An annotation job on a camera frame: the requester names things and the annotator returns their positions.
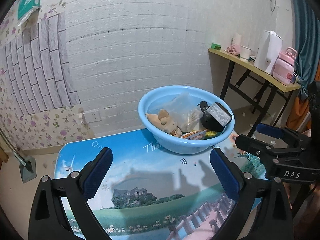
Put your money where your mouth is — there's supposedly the black rectangular device box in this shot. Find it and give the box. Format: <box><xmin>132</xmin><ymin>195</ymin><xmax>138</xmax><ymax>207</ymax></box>
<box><xmin>198</xmin><ymin>101</ymin><xmax>233</xmax><ymax>132</ymax></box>

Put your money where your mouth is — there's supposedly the pink water bottle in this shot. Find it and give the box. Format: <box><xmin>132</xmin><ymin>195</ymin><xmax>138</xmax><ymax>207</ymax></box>
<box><xmin>272</xmin><ymin>47</ymin><xmax>297</xmax><ymax>86</ymax></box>

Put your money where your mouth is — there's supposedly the yellow-topped side table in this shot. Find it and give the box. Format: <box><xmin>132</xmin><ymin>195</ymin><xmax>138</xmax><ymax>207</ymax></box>
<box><xmin>208</xmin><ymin>48</ymin><xmax>301</xmax><ymax>137</ymax></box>

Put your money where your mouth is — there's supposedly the orange snack packet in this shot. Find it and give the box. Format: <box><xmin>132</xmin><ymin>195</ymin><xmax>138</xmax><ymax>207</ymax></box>
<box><xmin>181</xmin><ymin>129</ymin><xmax>207</xmax><ymax>140</ymax></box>

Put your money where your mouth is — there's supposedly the white electric kettle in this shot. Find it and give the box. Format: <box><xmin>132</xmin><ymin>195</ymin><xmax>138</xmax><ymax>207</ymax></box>
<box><xmin>254</xmin><ymin>30</ymin><xmax>283</xmax><ymax>75</ymax></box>

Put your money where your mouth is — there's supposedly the clear bag of cotton swabs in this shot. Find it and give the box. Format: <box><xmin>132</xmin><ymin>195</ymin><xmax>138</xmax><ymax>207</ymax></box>
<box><xmin>180</xmin><ymin>105</ymin><xmax>203</xmax><ymax>132</ymax></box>

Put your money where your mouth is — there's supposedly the pink small ornament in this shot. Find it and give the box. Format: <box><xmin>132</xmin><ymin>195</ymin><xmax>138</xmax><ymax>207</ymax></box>
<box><xmin>226</xmin><ymin>44</ymin><xmax>241</xmax><ymax>56</ymax></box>

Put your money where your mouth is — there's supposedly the clear box of toothpicks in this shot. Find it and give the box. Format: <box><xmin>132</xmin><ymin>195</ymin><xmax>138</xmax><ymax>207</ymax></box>
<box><xmin>163</xmin><ymin>92</ymin><xmax>198</xmax><ymax>126</ymax></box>

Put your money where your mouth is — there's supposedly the white candle roll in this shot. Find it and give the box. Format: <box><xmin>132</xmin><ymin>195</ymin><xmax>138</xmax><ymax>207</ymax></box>
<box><xmin>232</xmin><ymin>33</ymin><xmax>242</xmax><ymax>46</ymax></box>

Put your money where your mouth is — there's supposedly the small picture-printed folding table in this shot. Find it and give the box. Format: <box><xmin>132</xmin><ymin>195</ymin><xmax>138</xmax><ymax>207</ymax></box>
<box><xmin>54</xmin><ymin>127</ymin><xmax>267</xmax><ymax>240</ymax></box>

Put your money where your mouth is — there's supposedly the green small box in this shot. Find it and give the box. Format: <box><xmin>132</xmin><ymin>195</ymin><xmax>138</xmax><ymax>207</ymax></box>
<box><xmin>211</xmin><ymin>43</ymin><xmax>221</xmax><ymax>50</ymax></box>

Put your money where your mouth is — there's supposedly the brown plush bear toy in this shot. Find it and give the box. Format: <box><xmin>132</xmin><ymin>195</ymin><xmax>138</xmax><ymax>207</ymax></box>
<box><xmin>145</xmin><ymin>109</ymin><xmax>182</xmax><ymax>138</ymax></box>

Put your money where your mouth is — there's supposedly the teal curtain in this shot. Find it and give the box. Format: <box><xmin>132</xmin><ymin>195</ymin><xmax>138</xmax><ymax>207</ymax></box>
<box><xmin>291</xmin><ymin>0</ymin><xmax>319</xmax><ymax>100</ymax></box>

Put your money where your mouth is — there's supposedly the light blue plastic basin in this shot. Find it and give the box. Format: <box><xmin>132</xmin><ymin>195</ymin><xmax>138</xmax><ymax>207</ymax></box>
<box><xmin>138</xmin><ymin>85</ymin><xmax>235</xmax><ymax>154</ymax></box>

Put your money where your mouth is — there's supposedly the grey dustpan with handle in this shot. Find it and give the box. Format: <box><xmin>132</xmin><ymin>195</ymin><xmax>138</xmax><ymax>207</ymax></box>
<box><xmin>1</xmin><ymin>130</ymin><xmax>37</xmax><ymax>184</ymax></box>

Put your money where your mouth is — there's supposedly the white wall socket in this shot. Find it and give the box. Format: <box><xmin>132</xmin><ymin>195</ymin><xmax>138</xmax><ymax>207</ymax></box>
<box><xmin>84</xmin><ymin>109</ymin><xmax>101</xmax><ymax>123</ymax></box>

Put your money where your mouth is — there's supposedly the teal tissue pack on wall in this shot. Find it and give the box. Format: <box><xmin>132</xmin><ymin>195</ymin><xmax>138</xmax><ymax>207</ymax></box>
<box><xmin>17</xmin><ymin>0</ymin><xmax>40</xmax><ymax>24</ymax></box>

